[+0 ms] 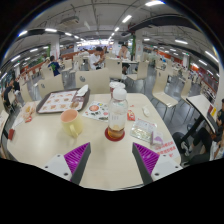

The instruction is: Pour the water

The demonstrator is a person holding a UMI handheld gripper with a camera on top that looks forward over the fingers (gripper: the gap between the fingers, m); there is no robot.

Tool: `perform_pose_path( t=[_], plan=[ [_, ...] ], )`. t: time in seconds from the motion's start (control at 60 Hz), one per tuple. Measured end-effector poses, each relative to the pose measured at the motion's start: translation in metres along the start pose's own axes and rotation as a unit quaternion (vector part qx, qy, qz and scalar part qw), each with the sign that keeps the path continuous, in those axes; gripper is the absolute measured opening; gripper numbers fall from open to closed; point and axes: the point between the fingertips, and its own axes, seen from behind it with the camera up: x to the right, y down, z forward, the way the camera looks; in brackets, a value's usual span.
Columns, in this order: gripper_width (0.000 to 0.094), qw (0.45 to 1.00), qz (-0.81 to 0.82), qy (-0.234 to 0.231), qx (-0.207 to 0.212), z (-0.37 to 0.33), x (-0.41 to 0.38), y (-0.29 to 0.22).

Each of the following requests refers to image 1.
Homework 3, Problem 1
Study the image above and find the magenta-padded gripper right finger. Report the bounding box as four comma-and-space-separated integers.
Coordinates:
131, 142, 184, 186

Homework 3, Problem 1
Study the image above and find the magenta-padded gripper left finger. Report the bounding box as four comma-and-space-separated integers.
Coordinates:
43, 142, 92, 186

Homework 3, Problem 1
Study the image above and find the clear bottle with amber drink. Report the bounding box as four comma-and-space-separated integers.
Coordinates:
107, 87, 129, 140

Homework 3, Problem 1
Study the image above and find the white paper with red print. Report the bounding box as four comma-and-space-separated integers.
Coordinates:
154, 139, 181, 160

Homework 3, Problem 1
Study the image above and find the clear plastic wrapper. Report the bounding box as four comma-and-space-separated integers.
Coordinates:
129, 118, 158, 144

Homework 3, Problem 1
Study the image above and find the pale yellow mug pink inside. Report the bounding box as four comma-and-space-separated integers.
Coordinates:
59, 108, 84, 139

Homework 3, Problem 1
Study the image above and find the flat round red coaster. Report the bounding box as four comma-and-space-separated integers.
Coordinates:
104, 126, 126, 143

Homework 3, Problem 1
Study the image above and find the small red sauce packet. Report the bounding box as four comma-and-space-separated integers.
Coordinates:
126, 109, 137, 122

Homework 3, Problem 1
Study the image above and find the crumpled white tissue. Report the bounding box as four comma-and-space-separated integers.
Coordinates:
142, 105, 152, 118

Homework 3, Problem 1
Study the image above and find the printed food picture leaflet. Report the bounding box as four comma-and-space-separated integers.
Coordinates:
82, 100, 110, 123

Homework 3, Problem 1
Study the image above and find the dark brown food tray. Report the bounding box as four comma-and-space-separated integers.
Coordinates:
35, 87, 91, 115

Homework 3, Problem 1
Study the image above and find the person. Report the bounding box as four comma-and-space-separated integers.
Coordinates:
12, 78, 21, 93
46, 55, 62, 77
171, 98, 224, 166
2, 79, 15, 108
88, 46, 105, 71
118, 44, 133, 76

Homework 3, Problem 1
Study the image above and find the printed paper tray liner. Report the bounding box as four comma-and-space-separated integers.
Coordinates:
39, 90, 79, 113

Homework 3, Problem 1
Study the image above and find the crumpled white napkin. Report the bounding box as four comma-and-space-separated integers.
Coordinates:
75, 84, 90, 98

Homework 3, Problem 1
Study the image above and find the clear bag with orange food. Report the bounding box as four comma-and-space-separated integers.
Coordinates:
19, 101, 37, 124

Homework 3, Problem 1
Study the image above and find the white neighbouring table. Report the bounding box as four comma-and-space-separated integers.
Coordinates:
185, 94, 218, 134

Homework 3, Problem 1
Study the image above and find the group of beige chairs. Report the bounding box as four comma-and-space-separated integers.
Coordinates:
13, 49, 208, 108

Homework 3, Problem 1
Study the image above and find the ceiling air conditioner unit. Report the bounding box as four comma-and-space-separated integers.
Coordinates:
59, 15, 81, 27

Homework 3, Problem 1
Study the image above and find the group of ceiling lights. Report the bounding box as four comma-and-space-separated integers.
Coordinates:
0, 0, 221, 81

